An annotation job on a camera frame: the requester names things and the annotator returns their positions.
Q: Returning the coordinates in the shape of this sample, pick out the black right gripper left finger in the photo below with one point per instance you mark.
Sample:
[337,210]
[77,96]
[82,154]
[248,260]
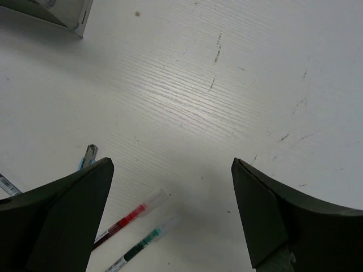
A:
[53,227]

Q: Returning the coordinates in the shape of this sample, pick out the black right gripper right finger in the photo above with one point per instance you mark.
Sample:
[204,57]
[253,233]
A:
[287,230]

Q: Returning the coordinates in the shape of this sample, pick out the clear plastic drawer organizer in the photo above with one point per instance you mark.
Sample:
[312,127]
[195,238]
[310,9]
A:
[72,14]

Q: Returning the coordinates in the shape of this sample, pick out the purple ink pen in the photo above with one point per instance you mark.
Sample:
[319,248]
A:
[8,187]

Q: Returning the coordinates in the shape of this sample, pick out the green ink pen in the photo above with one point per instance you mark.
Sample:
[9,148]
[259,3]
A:
[155,235]

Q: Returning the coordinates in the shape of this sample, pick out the red ink pen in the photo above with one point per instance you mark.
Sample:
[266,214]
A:
[145,207]

